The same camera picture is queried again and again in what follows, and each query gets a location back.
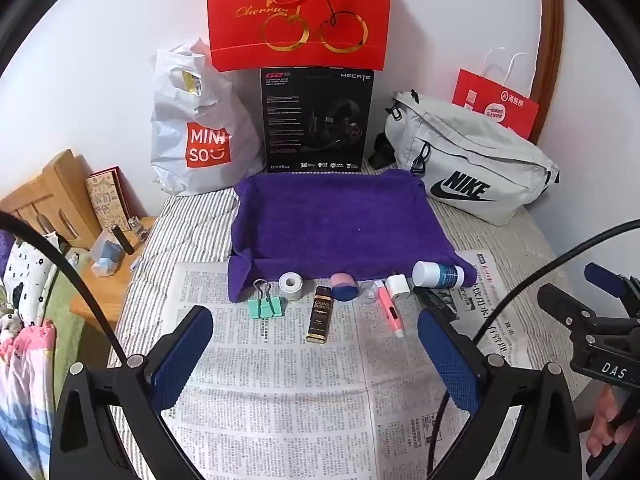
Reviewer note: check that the green binder clip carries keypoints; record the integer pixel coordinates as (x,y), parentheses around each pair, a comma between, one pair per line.
(266,302)

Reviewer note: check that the striped bedsheet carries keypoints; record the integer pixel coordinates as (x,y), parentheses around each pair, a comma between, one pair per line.
(165,240)

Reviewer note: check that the white plastic shopping bag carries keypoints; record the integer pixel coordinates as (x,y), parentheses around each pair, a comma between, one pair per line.
(200,125)

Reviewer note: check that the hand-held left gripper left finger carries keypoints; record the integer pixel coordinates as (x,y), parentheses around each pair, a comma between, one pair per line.
(182,355)

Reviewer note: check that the white plug night light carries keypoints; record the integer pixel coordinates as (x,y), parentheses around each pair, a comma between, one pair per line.
(400,285)

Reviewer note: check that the blue and white bottle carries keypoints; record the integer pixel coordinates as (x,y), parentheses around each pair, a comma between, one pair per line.
(440,275)

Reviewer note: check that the black cylinder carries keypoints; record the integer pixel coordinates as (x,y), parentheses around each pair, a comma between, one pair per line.
(121,240)

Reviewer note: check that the person's right hand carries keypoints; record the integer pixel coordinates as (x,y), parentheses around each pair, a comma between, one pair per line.
(605,420)

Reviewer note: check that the wooden nightstand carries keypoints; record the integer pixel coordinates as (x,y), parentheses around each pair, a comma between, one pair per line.
(107,285)

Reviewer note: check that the white waist bag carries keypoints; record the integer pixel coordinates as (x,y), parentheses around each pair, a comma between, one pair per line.
(465,160)

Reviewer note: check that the small clear plastic cap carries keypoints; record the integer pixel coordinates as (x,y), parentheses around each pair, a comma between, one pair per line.
(369,291)

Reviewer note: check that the purple towel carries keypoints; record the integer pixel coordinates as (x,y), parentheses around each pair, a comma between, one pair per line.
(335,220)

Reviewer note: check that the light blue cube box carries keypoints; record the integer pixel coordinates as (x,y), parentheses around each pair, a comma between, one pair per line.
(106,257)

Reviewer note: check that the wooden headboard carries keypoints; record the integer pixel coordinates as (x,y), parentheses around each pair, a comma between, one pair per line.
(45,205)

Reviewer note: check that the patterned notebook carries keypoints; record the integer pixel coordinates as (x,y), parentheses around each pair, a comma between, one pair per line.
(107,200)

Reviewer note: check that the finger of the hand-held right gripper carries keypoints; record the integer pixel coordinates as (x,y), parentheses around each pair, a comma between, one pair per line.
(607,280)
(565,302)

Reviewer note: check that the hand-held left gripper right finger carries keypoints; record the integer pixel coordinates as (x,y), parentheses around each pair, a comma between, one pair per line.
(450,360)

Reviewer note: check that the black gold small box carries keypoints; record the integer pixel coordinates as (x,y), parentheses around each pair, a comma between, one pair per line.
(318,317)

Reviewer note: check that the wooden door frame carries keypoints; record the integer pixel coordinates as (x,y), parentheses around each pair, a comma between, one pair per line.
(547,35)

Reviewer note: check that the white tape roll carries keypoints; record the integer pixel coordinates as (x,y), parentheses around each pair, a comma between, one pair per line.
(290,286)

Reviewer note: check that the floral pillow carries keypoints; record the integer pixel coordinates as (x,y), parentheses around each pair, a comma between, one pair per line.
(27,275)

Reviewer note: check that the pink pen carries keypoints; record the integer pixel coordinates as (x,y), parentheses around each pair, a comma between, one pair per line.
(389,310)

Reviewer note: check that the red gift bag gold cherries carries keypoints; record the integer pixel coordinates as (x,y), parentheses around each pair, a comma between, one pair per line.
(295,15)

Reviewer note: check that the pink and blue powder puff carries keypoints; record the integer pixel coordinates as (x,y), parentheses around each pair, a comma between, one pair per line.
(344,286)

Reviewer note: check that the small red paper bag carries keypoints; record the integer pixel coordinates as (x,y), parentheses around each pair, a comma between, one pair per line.
(492,97)

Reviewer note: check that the newspaper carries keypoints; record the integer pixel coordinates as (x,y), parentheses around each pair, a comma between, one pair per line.
(280,385)

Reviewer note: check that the black headset box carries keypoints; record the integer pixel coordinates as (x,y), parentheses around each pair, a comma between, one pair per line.
(315,120)

